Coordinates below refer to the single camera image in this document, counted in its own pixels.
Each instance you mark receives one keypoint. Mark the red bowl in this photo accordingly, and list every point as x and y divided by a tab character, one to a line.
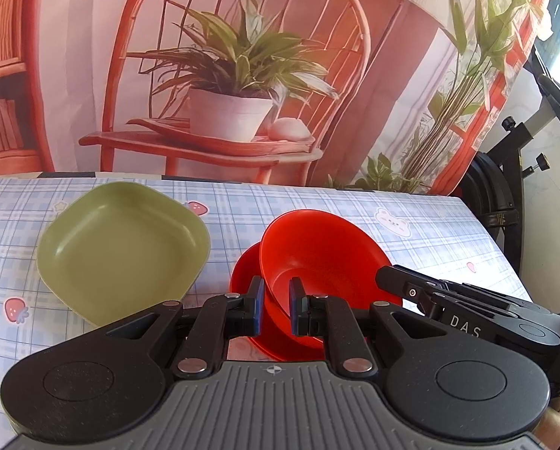
317	248

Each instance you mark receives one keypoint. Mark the black metal stand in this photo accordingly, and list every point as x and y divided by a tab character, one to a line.
505	187

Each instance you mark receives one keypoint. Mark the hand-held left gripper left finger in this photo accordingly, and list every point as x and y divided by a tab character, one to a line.
258	308

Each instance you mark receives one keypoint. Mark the red plate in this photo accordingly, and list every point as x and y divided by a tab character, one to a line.
243	272

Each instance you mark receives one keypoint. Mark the green square plate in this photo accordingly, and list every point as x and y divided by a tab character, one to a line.
120	253

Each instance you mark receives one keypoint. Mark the plaid printed tablecloth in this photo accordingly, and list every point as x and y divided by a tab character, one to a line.
270	204

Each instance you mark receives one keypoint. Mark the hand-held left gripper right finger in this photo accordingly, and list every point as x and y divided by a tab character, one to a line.
296	313

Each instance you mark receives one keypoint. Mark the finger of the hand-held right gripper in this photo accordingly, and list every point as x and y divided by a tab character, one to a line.
404	287
476	294

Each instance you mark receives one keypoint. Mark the printed backdrop cloth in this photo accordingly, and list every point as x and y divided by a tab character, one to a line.
73	56

